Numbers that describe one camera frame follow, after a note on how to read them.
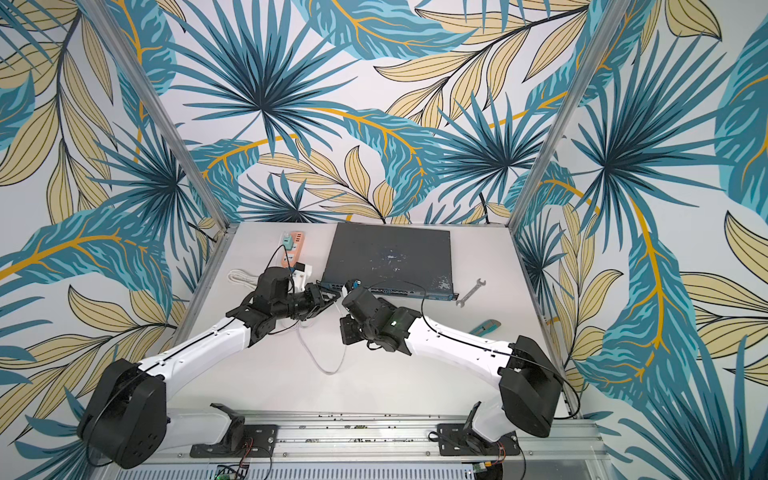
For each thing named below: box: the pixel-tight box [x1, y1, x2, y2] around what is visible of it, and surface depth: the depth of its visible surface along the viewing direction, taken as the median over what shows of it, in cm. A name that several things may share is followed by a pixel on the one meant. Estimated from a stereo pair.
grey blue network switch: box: [318, 222, 459, 301], surface depth 107 cm
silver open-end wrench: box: [456, 278, 487, 308], surface depth 105 cm
